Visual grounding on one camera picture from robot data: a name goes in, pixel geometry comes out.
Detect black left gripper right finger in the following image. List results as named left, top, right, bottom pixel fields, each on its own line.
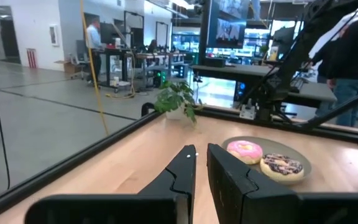
left=206, top=142, right=358, bottom=224

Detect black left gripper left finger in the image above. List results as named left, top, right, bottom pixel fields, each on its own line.
left=24, top=144, right=197, bottom=224

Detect large pink frosted donut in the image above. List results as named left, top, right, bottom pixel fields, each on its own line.
left=226, top=139, right=264, bottom=166

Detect large chocolate drizzle donut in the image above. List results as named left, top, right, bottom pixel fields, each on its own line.
left=259, top=152, right=305, bottom=183

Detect grey round plate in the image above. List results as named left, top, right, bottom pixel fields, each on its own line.
left=221, top=136, right=313, bottom=186

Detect green potted plant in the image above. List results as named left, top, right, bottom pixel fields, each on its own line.
left=153, top=80, right=204, bottom=126

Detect computer tower blue lights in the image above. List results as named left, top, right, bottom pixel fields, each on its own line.
left=232, top=80, right=249, bottom=103

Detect computer tower green lights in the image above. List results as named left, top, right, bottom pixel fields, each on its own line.
left=151, top=68, right=168, bottom=89

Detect black standing desk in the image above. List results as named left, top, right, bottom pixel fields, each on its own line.
left=99, top=46, right=131, bottom=93

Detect person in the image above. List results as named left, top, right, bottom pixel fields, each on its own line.
left=85, top=17, right=104, bottom=86
left=309, top=0, right=358, bottom=129
left=147, top=39, right=159, bottom=54

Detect cardboard box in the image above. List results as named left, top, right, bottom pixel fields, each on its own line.
left=53, top=59, right=82, bottom=75

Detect grey office chair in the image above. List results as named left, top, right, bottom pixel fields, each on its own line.
left=69, top=39, right=91, bottom=81

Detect red white striped sign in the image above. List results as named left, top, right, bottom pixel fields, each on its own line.
left=25, top=47, right=39, bottom=70

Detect white mounting bracket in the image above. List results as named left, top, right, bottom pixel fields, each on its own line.
left=238, top=103, right=258, bottom=121

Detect black corner handle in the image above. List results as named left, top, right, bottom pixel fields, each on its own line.
left=140, top=101, right=156, bottom=118

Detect yellow cable on floor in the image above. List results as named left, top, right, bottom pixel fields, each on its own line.
left=104, top=49, right=137, bottom=100

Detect long yellow cable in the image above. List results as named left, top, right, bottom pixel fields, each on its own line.
left=79, top=0, right=111, bottom=137

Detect large wall display screen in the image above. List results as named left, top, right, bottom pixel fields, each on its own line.
left=207, top=0, right=249, bottom=50

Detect framed wall picture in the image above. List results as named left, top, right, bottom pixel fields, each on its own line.
left=48, top=24, right=61, bottom=48

